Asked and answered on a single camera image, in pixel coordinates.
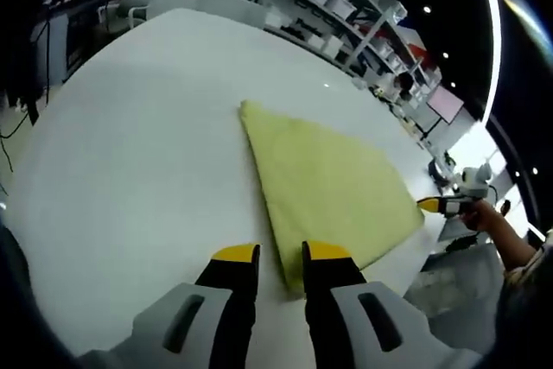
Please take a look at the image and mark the yellow blue grey garment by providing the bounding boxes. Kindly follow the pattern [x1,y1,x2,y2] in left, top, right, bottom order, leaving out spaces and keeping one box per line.
[239,99,425,299]

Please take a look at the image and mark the ceiling light strip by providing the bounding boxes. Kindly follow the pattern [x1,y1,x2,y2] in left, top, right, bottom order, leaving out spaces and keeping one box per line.
[473,0,505,115]

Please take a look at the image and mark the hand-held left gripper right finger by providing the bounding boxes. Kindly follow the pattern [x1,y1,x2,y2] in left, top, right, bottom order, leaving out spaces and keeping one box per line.
[301,239,481,369]

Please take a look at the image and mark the grey metal shelf rack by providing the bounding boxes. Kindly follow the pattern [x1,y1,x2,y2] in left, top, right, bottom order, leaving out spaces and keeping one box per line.
[258,0,442,100]

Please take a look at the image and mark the pink display on stand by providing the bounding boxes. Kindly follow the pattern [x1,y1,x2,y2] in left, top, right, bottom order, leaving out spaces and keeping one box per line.
[421,85,464,137]

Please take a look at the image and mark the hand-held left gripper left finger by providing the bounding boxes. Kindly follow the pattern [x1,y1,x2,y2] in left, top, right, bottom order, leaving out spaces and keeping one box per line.
[79,243,263,369]

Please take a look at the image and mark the black curved headset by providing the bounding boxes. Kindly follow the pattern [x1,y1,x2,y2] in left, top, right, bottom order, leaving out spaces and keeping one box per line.
[427,156,454,183]

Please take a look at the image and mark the grey bulky object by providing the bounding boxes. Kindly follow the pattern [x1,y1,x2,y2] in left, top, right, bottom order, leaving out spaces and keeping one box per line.
[410,251,506,314]

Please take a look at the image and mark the person's right hand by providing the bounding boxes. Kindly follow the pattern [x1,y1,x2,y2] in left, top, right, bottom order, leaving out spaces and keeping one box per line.
[459,200,497,232]

